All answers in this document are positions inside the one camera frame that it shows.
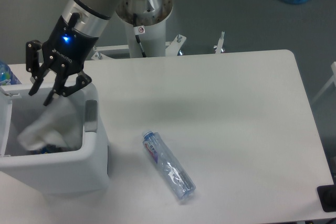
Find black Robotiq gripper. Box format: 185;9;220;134
26;15;98;106

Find white paper wrapper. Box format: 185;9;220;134
17;98;82;151

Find clear plastic water bottle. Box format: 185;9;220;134
142;130;196;205

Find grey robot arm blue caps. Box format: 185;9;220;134
26;0;173;105

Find white plastic trash can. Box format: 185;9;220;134
1;83;109;194

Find blue labelled bottle at edge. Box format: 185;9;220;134
1;61;21;86

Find dark snack wrappers in bin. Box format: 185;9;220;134
29;144;67;155

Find black device at table corner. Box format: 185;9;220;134
317;185;335;212

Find black cable on pedestal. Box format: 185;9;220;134
132;13;147;58

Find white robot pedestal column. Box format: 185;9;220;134
115;0;173;58

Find white pedestal base frame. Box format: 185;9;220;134
91;31;225;60

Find white frame at right edge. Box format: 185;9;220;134
311;61;335;105

